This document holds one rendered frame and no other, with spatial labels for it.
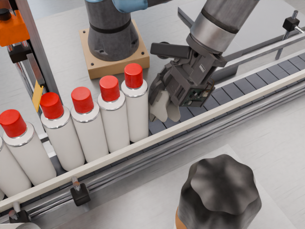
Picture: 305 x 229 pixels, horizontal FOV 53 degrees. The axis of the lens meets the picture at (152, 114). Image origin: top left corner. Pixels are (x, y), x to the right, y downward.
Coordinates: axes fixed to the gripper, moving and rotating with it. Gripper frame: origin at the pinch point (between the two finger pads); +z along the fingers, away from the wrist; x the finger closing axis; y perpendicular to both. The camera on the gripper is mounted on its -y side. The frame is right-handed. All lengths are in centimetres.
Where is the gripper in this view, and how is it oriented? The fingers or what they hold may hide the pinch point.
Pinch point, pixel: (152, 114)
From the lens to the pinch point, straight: 67.8
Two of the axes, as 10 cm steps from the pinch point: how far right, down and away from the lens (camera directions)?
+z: -4.4, 7.3, 5.3
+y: 4.7, 6.9, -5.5
